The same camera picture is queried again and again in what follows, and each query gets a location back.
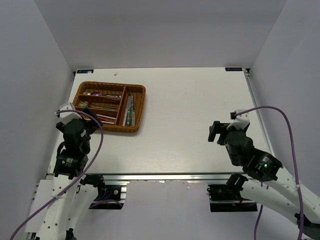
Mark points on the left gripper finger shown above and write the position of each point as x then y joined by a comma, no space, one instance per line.
60,126
92,118

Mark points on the orange white chopstick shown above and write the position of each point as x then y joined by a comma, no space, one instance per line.
107,121

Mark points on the knife with pink handle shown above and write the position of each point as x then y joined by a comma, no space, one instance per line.
126,120

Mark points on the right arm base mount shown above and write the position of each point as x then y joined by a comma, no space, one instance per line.
226,198

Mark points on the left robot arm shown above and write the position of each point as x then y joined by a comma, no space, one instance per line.
73,190

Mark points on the blue table sticker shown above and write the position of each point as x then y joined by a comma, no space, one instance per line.
233,69
84,71

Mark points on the left blue table sticker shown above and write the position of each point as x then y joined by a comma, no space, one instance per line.
84,71

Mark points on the knife with green handle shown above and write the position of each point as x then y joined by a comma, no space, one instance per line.
132,106

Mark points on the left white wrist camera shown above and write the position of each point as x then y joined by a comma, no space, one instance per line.
66,117

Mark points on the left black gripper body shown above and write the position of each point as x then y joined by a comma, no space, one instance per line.
87,147

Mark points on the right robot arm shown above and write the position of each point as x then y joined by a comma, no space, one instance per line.
264,180

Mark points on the purple bowl spoon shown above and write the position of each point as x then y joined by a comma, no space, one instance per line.
102,95

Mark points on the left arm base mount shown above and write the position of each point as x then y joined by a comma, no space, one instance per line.
107,196

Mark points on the right blue table sticker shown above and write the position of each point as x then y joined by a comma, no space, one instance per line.
233,69

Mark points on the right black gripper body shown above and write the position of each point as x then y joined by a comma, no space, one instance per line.
234,160

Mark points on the woven wicker cutlery basket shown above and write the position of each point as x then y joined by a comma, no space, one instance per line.
138,91

